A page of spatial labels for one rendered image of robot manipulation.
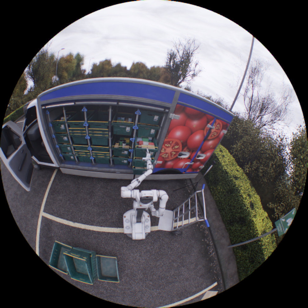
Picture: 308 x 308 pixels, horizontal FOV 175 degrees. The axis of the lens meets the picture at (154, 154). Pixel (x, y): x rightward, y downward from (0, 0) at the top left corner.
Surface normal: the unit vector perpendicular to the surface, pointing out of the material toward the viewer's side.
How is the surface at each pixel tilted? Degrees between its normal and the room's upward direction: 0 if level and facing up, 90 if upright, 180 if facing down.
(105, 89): 90
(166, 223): 0
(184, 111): 90
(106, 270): 0
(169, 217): 0
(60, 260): 21
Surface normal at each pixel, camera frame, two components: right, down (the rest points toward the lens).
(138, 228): 0.27, -0.35
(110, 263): 0.23, -0.74
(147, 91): 0.16, 0.67
